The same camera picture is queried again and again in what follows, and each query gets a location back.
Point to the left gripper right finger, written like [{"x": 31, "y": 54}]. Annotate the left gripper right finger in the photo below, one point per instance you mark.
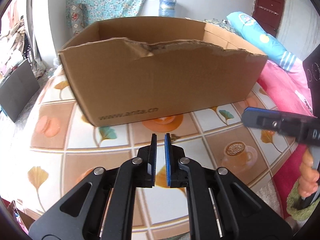
[{"x": 220, "y": 205}]

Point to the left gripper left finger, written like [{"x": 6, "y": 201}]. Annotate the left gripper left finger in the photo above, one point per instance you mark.
[{"x": 101, "y": 205}]

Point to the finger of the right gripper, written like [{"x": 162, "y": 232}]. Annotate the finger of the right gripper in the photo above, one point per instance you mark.
[
  {"x": 271, "y": 122},
  {"x": 260, "y": 111}
]

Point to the gold chain jewelry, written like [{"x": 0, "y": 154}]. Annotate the gold chain jewelry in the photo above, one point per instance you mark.
[{"x": 174, "y": 137}]

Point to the right hand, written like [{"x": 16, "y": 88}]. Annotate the right hand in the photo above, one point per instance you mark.
[{"x": 307, "y": 183}]

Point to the pink blanket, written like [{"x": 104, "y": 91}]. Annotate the pink blanket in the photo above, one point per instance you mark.
[{"x": 288, "y": 90}]

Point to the patterned tablecloth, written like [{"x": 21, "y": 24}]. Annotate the patterned tablecloth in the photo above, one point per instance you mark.
[{"x": 52, "y": 147}]

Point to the blue cartoon pillow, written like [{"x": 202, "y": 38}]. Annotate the blue cartoon pillow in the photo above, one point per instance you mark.
[{"x": 252, "y": 32}]

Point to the dark red door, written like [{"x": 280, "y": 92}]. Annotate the dark red door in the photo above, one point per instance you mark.
[{"x": 268, "y": 14}]

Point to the brown cardboard box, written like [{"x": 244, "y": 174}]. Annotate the brown cardboard box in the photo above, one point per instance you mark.
[{"x": 133, "y": 69}]

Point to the blue water jug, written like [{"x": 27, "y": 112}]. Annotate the blue water jug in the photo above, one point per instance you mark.
[{"x": 167, "y": 8}]

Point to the dark grey cabinet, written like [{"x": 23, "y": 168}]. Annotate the dark grey cabinet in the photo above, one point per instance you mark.
[{"x": 17, "y": 89}]

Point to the rolled patterned mat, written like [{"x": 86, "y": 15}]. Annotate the rolled patterned mat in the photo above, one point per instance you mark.
[{"x": 77, "y": 18}]

